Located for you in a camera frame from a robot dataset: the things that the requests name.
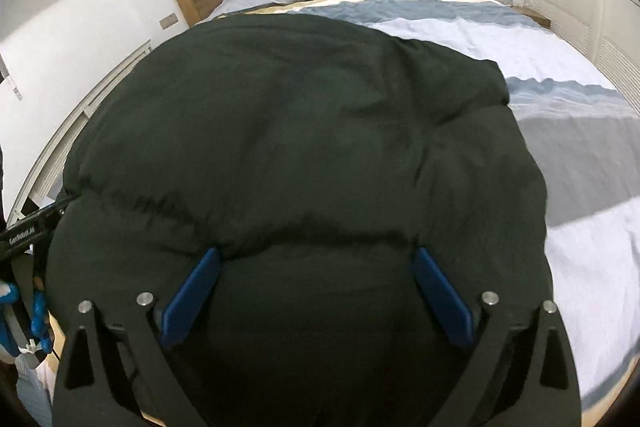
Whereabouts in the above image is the black puffer jacket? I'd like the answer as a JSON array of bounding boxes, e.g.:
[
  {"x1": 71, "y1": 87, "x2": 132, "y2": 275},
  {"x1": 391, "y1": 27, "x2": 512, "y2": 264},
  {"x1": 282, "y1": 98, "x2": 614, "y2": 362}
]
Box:
[{"x1": 47, "y1": 15, "x2": 552, "y2": 426}]

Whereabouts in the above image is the striped duvet cover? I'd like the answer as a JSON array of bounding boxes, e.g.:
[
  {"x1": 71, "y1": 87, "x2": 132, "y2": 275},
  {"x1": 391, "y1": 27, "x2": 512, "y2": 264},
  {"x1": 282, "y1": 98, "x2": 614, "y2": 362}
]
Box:
[{"x1": 213, "y1": 0, "x2": 639, "y2": 426}]

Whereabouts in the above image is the wall socket plate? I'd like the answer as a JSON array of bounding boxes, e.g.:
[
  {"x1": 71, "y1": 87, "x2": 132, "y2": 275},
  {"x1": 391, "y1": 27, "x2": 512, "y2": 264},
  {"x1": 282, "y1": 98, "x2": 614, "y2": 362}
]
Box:
[{"x1": 160, "y1": 13, "x2": 178, "y2": 30}]

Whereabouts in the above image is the white radiator cover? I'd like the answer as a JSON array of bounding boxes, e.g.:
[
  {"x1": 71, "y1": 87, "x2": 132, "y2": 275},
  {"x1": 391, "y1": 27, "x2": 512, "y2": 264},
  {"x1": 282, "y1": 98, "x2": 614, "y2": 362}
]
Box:
[{"x1": 6, "y1": 40, "x2": 152, "y2": 225}]

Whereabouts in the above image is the left hand blue white glove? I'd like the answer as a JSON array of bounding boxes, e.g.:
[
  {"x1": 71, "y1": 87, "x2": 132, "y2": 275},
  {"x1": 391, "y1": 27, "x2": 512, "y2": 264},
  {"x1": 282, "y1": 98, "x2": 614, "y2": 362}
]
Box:
[{"x1": 1, "y1": 281, "x2": 54, "y2": 369}]

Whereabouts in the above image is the wooden nightstand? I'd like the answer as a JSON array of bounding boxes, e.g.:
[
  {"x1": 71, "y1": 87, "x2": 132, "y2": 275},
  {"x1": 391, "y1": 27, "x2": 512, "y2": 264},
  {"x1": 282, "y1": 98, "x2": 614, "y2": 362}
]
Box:
[{"x1": 513, "y1": 5, "x2": 551, "y2": 29}]

